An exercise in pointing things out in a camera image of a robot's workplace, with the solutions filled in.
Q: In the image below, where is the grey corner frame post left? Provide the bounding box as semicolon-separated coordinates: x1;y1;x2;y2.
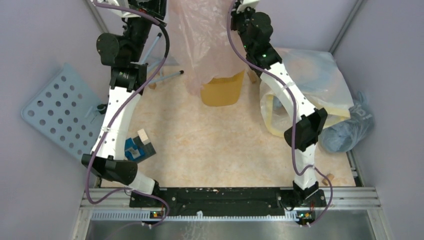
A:
82;0;109;33

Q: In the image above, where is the wooden block near tripod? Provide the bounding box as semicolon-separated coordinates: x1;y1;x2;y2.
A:
148;82;157;90

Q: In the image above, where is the wooden cylinder block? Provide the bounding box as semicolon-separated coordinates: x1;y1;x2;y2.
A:
321;173;335;186

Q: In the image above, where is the grey corner frame post right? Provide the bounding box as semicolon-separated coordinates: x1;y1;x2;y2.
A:
329;0;367;55

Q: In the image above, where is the large yellow translucent bag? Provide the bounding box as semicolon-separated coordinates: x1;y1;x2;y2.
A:
259;48;354;137

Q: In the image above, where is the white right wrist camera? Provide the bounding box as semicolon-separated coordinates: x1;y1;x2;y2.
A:
235;0;260;13

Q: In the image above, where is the light blue tripod stand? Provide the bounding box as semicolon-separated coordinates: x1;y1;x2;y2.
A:
84;32;185;119

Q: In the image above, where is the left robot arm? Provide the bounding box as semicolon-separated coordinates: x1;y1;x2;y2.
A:
81;0;171;207

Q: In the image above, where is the grey corner frame post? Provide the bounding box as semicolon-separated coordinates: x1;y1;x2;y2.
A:
82;0;109;33
329;0;367;55

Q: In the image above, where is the yellow plastic trash bin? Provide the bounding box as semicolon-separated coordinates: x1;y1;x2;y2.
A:
200;70;245;107

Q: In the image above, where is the small wooden block back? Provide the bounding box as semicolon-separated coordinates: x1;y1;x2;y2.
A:
247;70;258;84

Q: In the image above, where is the blue block toy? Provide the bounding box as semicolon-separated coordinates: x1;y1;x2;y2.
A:
124;136;156;163

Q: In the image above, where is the pale wooden block left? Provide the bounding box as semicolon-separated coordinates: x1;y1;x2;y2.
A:
137;128;150;145

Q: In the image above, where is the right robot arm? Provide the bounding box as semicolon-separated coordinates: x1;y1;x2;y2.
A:
227;0;328;206

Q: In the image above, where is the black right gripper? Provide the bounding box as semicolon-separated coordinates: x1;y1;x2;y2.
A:
229;2;255;54

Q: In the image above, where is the blue plastic bag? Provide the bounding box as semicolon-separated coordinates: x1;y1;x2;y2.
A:
319;91;375;153

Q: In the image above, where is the pink plastic trash bag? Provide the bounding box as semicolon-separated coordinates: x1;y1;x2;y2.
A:
166;0;247;95

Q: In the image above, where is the light blue perforated board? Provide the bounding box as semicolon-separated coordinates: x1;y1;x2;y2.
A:
21;63;105;161

